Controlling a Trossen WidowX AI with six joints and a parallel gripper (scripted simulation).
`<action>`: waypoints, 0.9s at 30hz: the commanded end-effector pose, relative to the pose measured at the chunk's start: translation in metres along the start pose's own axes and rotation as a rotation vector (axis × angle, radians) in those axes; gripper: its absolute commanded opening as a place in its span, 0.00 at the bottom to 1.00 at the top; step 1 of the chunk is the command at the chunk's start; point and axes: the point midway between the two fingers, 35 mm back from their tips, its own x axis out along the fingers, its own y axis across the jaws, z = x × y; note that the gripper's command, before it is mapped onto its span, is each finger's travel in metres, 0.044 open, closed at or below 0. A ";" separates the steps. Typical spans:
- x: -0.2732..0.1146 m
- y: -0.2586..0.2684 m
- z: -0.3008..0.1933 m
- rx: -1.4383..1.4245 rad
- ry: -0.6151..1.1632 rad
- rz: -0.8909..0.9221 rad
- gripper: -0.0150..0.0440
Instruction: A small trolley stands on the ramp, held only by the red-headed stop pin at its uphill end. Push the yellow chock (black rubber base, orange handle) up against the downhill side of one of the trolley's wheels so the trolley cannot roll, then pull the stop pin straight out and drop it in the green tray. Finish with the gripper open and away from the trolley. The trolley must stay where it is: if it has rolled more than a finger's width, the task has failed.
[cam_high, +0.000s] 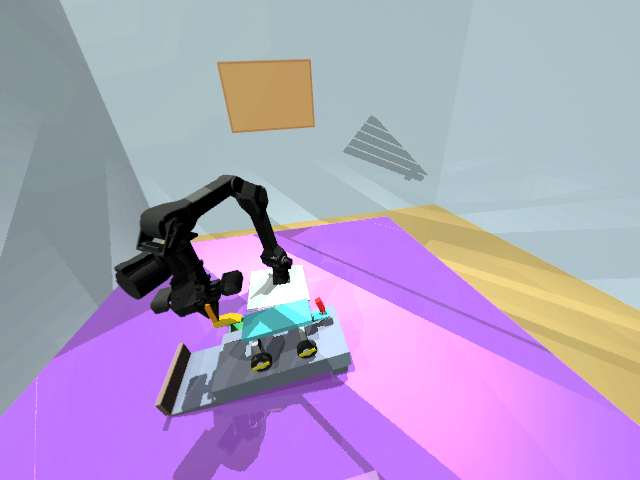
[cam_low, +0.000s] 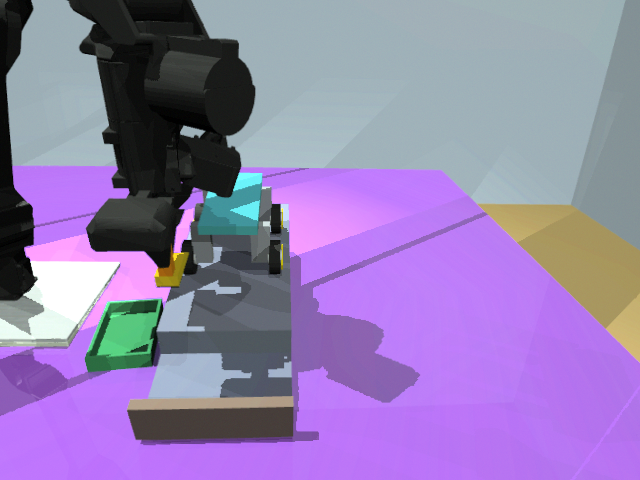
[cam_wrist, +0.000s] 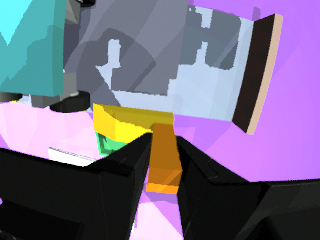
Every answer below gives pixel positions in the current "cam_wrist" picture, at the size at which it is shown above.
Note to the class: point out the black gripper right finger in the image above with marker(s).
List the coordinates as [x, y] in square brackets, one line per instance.
[217, 204]

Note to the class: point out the small cyan-topped trolley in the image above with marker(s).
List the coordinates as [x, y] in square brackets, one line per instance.
[31, 54]

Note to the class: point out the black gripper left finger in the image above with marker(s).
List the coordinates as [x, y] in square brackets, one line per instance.
[104, 195]

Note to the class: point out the yellow chock with orange handle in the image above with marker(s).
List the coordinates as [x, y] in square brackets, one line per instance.
[128, 124]

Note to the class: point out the grey ramp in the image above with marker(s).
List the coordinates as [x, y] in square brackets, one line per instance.
[169, 56]

